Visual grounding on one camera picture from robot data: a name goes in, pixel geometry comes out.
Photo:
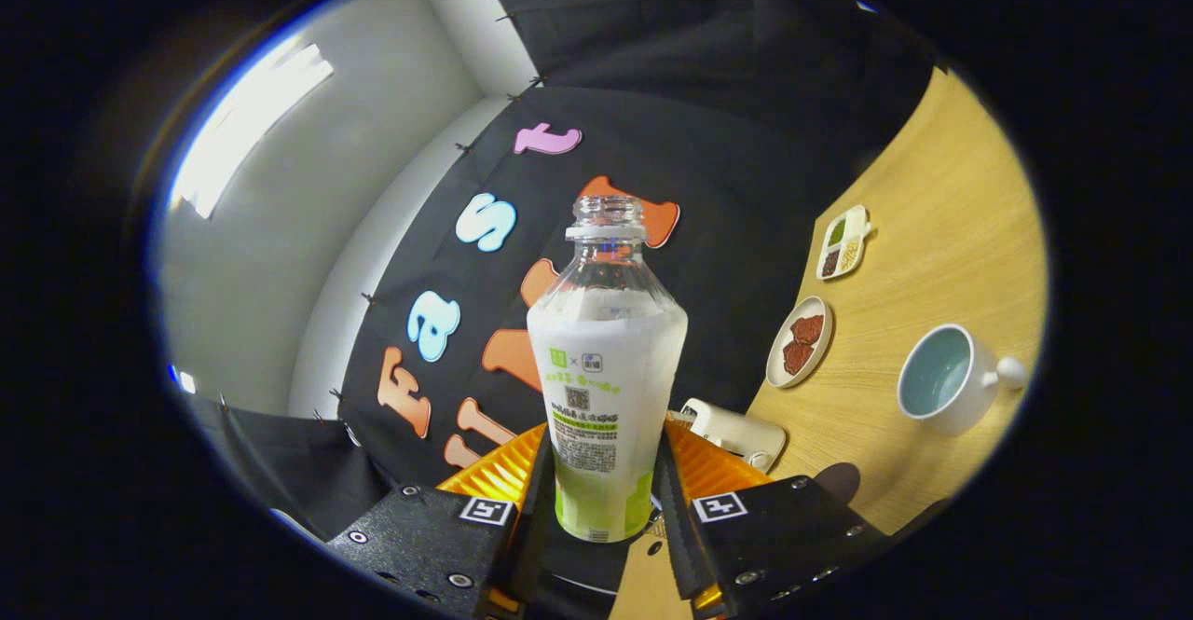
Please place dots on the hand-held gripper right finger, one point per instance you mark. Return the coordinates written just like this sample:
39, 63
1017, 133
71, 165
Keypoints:
783, 531

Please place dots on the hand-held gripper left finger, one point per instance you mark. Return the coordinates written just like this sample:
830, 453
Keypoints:
424, 541

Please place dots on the round dark brown coaster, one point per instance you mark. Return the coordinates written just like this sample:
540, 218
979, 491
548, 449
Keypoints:
839, 482

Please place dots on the clear juice bottle white label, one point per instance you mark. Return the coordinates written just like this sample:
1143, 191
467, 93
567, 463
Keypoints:
606, 387

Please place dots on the white cup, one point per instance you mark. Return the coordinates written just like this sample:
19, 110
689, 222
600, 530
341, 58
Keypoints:
969, 396

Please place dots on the white toaster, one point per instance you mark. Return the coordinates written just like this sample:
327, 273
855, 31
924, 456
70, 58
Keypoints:
736, 432

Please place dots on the white oval plate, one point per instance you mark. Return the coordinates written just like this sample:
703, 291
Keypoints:
778, 364

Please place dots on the red-brown meat piece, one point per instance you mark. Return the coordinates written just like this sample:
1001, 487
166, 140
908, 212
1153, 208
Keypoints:
809, 328
798, 357

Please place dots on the white divided sauce dish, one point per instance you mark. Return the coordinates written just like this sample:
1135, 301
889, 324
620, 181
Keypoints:
843, 242

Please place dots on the wooden table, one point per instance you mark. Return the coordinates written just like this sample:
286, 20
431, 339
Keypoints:
932, 228

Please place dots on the black backdrop cloth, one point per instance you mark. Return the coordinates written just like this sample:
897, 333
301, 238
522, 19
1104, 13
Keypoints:
727, 135

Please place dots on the ceiling light panel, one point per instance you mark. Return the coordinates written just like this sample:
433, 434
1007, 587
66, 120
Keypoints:
242, 126

